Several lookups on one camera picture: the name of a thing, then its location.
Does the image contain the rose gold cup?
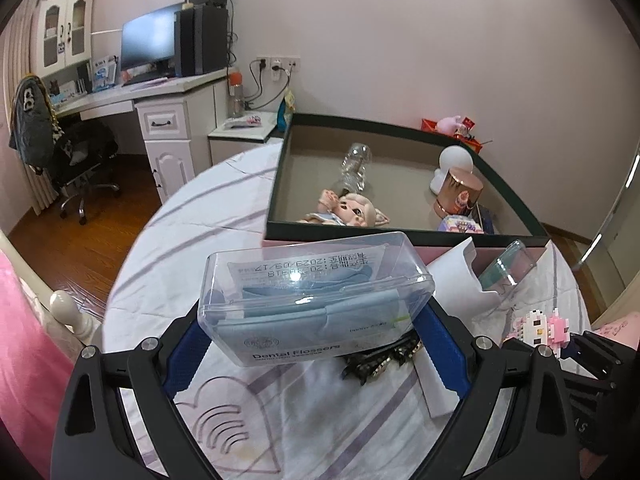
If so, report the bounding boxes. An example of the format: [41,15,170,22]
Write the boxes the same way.
[432,169,485,218]

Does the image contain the clear dental flosser box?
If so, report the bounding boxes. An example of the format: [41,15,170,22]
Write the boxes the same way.
[197,231,436,368]

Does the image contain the pink bed blanket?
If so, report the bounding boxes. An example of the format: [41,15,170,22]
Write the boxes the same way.
[0,250,76,461]

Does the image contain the black rimmed cardboard box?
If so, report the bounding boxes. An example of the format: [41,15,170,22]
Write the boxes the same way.
[262,112,551,261]

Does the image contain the black computer monitor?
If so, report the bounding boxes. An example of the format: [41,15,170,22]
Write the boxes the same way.
[121,2,188,73]

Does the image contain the black computer tower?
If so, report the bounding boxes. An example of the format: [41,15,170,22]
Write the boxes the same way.
[174,4,230,78]

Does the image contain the black office chair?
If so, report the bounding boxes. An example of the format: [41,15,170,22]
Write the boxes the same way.
[12,75,122,226]

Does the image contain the white desk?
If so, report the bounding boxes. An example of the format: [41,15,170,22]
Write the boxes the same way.
[47,67,236,203]

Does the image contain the white nightstand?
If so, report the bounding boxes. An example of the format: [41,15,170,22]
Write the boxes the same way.
[207,110,286,166]

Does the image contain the striped white tablecloth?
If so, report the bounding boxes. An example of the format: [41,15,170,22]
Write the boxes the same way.
[102,142,591,480]

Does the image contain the small pigtailed doll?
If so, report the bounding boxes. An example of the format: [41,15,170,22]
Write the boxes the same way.
[295,189,391,228]

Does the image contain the white round lamp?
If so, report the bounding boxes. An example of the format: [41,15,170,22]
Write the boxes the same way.
[431,145,473,193]

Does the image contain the teal and yellow bag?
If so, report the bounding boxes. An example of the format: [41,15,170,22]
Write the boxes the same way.
[276,89,296,133]

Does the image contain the orange capped bottle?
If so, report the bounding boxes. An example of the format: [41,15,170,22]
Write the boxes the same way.
[227,71,246,118]

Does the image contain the black and gold hair clip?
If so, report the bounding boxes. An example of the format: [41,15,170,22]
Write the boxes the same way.
[341,337,420,386]

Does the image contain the white bed frame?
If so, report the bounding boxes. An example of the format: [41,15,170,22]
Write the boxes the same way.
[0,230,103,346]

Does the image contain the blue and white books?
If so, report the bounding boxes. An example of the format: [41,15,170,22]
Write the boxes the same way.
[90,54,121,93]

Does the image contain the red printed box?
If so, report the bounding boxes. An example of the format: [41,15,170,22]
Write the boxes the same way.
[421,119,483,153]

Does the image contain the clear case with teal insert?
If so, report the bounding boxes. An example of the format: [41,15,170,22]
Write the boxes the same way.
[477,240,538,293]

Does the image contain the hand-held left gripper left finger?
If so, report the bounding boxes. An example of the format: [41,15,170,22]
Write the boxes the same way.
[50,302,221,480]

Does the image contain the black power cable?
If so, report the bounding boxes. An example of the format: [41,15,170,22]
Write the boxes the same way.
[247,60,291,111]

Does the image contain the pink and white block toy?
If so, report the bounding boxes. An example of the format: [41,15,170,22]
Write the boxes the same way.
[505,307,573,361]

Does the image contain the white glass door cabinet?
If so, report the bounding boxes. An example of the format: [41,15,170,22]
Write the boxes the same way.
[37,0,95,78]

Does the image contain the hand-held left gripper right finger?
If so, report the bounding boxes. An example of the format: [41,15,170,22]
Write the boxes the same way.
[412,300,586,480]

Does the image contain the pink round toy package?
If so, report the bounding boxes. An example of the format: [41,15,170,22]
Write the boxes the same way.
[439,214,486,235]

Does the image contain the pink cloth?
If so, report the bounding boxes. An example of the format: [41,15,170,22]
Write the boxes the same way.
[592,305,640,356]

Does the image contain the white wall socket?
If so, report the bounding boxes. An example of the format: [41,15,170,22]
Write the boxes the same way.
[256,56,302,78]

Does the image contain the dark printed jacket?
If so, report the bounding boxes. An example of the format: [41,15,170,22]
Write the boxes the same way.
[8,75,57,168]

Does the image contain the beige curtain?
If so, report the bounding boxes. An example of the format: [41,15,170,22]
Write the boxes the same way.
[0,0,66,216]

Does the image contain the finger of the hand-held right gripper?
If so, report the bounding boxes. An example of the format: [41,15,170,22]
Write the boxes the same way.
[567,331,638,393]

